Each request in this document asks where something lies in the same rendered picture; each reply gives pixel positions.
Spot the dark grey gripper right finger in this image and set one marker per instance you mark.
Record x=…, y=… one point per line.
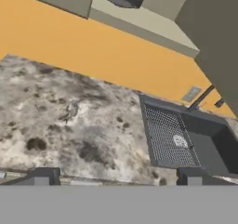
x=192, y=174

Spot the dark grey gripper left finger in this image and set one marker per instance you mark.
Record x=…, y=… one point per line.
x=43, y=174

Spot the grey raw meat piece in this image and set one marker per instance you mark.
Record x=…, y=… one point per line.
x=72, y=110

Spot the olive grey open cabinet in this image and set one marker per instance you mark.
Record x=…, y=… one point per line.
x=145, y=26

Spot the dark grey sink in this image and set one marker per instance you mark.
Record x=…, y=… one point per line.
x=217, y=141

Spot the dark grey sink tap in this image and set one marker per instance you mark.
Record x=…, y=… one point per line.
x=200, y=99

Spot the dark grey tap lever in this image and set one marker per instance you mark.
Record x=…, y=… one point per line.
x=219, y=102

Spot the grey wall socket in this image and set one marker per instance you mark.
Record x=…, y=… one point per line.
x=191, y=93

